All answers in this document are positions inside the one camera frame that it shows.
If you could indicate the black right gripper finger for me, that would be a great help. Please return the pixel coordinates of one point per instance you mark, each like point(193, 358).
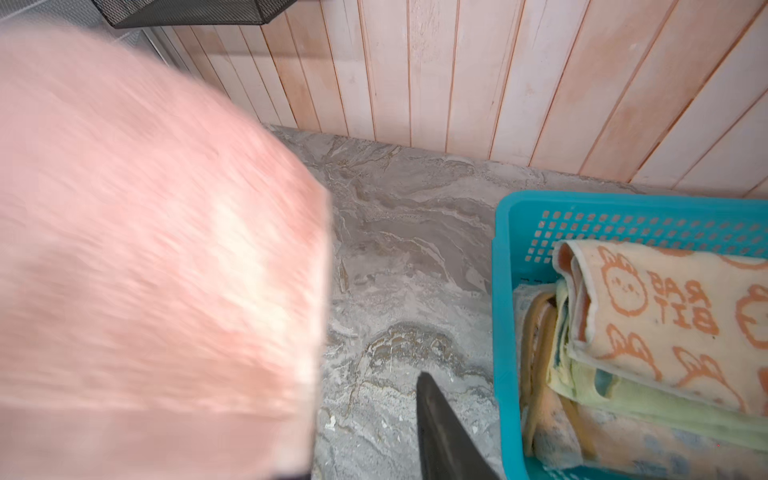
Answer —
point(445, 448)

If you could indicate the orange paw print towel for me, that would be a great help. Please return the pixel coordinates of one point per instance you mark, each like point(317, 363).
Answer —
point(563, 434)

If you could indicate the green yellow striped towel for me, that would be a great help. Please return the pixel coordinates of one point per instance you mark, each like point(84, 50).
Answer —
point(596, 388)

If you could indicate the teal plastic basket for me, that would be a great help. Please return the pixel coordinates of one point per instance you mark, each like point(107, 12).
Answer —
point(527, 224)

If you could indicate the pink orange patterned towel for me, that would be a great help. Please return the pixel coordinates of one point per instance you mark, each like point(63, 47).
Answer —
point(690, 323)

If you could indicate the plain pink towel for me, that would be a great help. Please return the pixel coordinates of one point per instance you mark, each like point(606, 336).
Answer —
point(165, 272)

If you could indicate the black mesh wall basket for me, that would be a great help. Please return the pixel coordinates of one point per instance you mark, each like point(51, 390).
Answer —
point(130, 14)

